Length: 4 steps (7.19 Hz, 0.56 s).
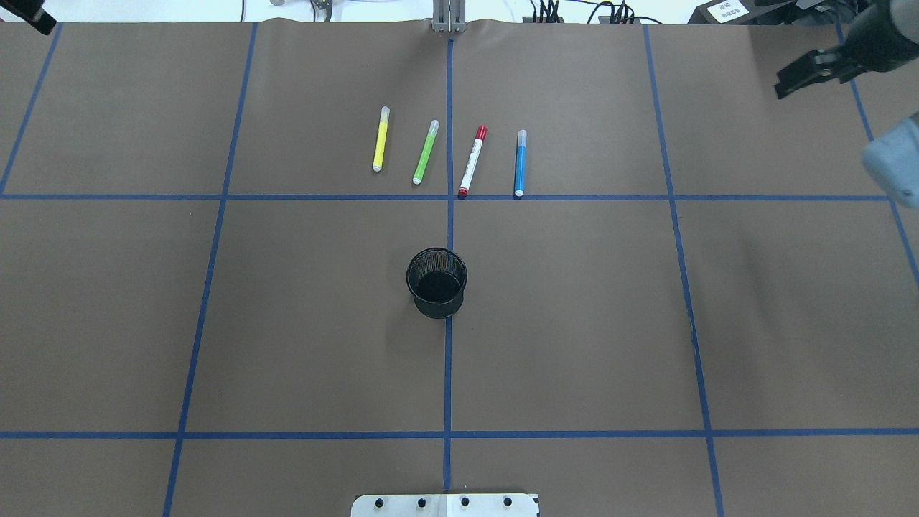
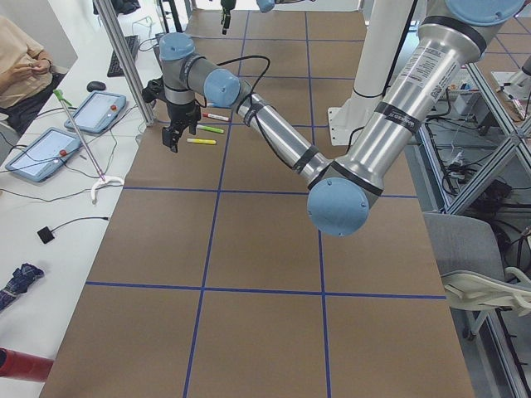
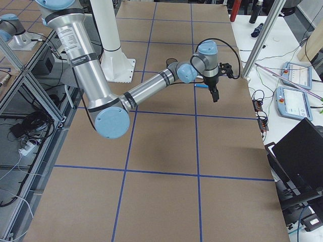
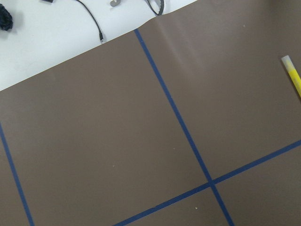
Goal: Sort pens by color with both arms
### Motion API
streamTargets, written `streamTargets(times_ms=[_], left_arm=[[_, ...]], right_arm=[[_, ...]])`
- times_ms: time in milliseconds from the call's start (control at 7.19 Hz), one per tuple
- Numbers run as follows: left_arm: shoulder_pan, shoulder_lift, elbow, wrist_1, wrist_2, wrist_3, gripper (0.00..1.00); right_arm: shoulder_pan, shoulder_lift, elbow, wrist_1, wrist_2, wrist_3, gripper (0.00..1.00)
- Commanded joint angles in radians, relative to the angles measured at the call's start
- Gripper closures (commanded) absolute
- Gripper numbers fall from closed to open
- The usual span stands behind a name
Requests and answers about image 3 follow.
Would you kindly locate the folded blue umbrella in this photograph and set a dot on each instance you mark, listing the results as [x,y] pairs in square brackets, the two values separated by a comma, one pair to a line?
[256,32]

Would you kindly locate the blue highlighter pen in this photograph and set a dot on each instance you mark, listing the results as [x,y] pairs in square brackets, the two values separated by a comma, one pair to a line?
[201,86]

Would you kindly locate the black mesh pen holder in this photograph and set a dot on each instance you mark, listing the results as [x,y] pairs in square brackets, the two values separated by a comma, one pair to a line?
[169,61]

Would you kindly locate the black bottle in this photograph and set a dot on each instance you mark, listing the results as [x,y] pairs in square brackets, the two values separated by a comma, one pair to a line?
[255,11]

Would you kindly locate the reacher grabber stick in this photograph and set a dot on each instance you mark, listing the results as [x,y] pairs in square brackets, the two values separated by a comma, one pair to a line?
[293,84]

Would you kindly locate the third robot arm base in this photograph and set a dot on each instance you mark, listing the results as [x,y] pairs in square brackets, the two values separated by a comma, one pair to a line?
[15,34]

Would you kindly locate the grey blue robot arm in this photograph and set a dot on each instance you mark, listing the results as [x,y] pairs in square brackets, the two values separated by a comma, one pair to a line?
[108,111]

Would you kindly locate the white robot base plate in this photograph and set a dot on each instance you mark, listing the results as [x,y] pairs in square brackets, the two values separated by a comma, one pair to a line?
[117,67]

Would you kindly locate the lower teach pendant tablet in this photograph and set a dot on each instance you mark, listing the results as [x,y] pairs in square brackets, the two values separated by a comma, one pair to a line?
[292,103]

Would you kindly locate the aluminium frame post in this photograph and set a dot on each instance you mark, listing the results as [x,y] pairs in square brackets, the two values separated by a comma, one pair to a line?
[268,25]

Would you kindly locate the aluminium frame rack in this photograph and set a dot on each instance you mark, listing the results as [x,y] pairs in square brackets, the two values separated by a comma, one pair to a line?
[36,111]

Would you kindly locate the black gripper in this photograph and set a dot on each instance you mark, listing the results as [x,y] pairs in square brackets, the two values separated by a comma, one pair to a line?
[210,82]

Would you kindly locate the red cylinder bottle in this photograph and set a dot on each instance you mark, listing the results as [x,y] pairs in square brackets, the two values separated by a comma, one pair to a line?
[235,9]

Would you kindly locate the teach pendant tablet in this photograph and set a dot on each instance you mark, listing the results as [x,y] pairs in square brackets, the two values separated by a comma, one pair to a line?
[292,103]
[298,74]

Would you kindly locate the black laptop computer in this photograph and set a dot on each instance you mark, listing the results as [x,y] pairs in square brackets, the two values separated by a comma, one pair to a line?
[299,155]

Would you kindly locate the upper teach pendant tablet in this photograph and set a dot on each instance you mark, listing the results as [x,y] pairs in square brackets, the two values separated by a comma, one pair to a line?
[298,74]

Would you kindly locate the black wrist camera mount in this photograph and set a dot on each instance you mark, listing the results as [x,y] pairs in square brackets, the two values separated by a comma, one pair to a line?
[225,69]

